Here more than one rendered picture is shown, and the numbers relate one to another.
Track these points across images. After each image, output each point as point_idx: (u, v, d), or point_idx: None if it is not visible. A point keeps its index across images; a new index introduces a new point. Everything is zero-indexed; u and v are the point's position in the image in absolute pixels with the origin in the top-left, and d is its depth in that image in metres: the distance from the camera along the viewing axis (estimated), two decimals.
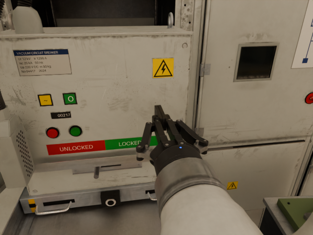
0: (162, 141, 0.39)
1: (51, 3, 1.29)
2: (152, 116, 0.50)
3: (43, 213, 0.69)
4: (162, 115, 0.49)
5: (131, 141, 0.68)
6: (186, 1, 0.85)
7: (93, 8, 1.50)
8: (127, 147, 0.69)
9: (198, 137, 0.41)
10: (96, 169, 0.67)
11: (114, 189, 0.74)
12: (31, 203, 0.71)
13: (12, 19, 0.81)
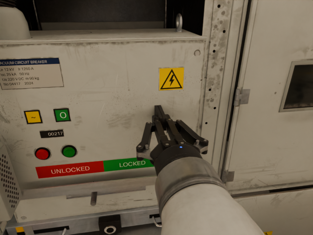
0: (162, 141, 0.39)
1: (34, 4, 1.01)
2: (152, 116, 0.50)
3: None
4: (162, 115, 0.49)
5: (133, 162, 0.60)
6: (221, 0, 0.57)
7: (89, 9, 1.22)
8: (129, 168, 0.60)
9: (198, 137, 0.41)
10: (93, 195, 0.58)
11: (114, 214, 0.65)
12: (19, 231, 0.62)
13: None
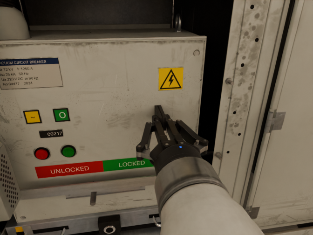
0: (162, 141, 0.39)
1: (20, 4, 0.87)
2: (152, 116, 0.50)
3: None
4: (162, 115, 0.49)
5: (132, 161, 0.60)
6: None
7: (85, 10, 1.08)
8: (128, 168, 0.60)
9: (198, 137, 0.41)
10: (92, 194, 0.58)
11: (113, 213, 0.65)
12: (18, 231, 0.62)
13: None
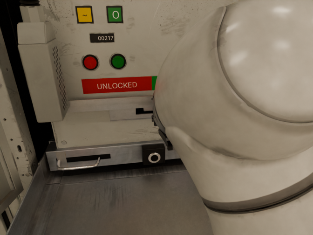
0: None
1: None
2: None
3: (67, 168, 0.56)
4: None
5: None
6: None
7: None
8: None
9: None
10: None
11: (158, 142, 0.61)
12: None
13: None
